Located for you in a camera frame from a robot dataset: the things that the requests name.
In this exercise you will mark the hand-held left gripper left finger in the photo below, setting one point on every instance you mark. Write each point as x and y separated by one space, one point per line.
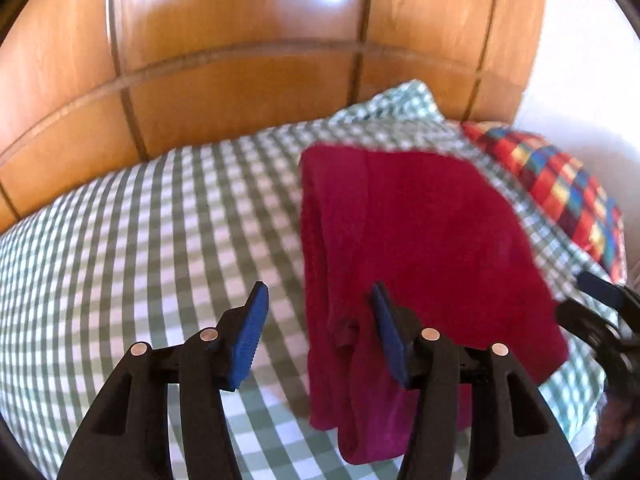
250 335

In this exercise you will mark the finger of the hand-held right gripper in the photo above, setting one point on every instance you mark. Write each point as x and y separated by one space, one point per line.
582 320
602 287

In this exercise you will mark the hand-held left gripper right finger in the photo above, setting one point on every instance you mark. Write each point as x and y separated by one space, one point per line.
390 335

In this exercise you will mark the dark red garment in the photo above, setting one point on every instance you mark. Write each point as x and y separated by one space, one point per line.
425 220

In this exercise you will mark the multicolour checkered pillow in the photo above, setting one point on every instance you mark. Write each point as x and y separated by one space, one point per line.
555 180

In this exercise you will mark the green checkered bed sheet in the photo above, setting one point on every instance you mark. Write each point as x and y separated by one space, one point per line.
150 220

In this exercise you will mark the green checkered pillow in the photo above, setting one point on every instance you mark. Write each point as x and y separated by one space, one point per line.
400 105

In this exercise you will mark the wooden panelled wardrobe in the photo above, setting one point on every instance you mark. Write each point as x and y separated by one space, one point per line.
225 35

